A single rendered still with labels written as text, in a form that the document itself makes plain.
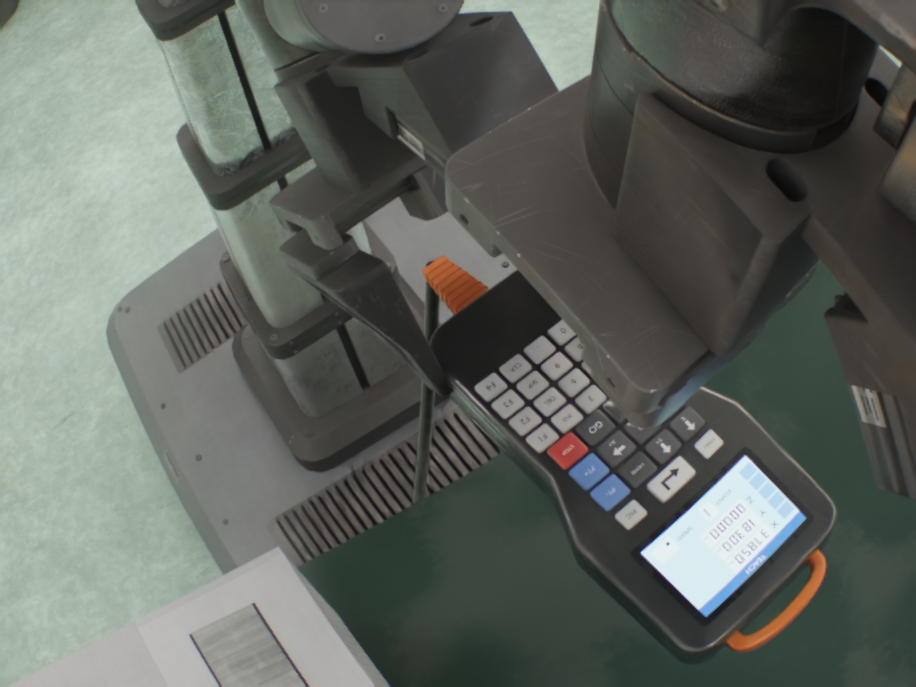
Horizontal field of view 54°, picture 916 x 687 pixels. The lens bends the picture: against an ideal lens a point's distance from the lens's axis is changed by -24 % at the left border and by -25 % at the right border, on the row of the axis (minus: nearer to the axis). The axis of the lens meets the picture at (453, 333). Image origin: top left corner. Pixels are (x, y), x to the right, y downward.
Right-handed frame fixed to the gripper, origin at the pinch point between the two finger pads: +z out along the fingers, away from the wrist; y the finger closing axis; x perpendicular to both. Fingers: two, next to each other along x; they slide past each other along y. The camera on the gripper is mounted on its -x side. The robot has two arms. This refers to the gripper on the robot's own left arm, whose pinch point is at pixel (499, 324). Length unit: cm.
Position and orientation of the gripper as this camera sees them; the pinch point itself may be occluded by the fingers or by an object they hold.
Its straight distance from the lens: 46.7
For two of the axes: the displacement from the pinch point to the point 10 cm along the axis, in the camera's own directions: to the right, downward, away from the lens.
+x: -4.4, -2.3, 8.7
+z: 4.4, 7.8, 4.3
